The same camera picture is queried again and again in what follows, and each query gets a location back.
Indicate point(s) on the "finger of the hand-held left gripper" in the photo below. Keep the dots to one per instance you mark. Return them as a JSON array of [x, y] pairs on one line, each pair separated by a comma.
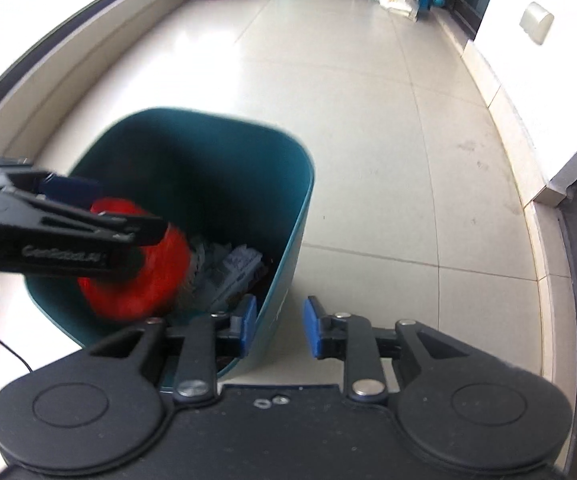
[[68, 187], [118, 227]]

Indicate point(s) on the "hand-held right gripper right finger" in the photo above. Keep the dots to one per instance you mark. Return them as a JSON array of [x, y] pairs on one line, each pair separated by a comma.
[[312, 325]]

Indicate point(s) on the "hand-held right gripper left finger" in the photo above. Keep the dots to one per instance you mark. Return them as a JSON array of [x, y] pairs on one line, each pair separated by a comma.
[[249, 317]]

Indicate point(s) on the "teal plastic bin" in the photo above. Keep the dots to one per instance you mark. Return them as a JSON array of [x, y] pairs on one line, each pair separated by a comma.
[[208, 160]]

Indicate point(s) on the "white paper packet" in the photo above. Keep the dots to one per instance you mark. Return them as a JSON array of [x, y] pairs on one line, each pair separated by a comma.
[[231, 267]]

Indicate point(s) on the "black window frame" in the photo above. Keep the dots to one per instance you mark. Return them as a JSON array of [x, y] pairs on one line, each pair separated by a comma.
[[43, 45]]

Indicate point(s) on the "grey wall socket cover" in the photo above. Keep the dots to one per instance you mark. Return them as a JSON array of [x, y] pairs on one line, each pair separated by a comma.
[[536, 22]]

